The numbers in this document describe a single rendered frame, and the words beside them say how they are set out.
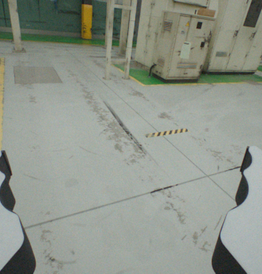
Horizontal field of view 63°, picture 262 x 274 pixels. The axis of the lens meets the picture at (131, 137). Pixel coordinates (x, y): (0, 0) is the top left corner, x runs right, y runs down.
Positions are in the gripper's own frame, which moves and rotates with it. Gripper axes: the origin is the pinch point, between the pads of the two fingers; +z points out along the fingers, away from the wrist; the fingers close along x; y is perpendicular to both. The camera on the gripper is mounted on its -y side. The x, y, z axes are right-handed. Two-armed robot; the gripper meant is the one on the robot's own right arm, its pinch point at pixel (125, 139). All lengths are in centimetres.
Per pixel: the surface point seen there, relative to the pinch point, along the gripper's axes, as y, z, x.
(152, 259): 109, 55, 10
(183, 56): 69, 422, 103
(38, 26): 33, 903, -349
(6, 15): -3, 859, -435
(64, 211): 102, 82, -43
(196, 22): 11, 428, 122
